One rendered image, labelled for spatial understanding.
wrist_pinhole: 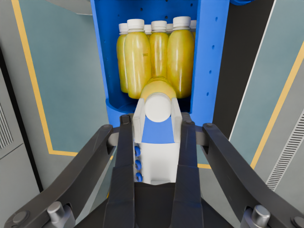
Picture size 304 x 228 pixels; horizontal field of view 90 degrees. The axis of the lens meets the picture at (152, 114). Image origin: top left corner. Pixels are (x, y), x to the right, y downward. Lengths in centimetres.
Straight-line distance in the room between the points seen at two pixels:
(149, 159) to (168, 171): 12
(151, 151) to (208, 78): 48
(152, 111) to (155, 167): 58
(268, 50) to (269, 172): 145
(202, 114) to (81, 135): 176
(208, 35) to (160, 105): 15
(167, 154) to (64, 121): 148
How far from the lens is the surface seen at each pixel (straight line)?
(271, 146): 222
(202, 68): 29
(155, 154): 72
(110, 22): 47
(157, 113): 22
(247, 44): 151
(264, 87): 184
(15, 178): 236
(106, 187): 103
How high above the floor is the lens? 149
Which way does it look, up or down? 66 degrees down
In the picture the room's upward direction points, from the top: 173 degrees counter-clockwise
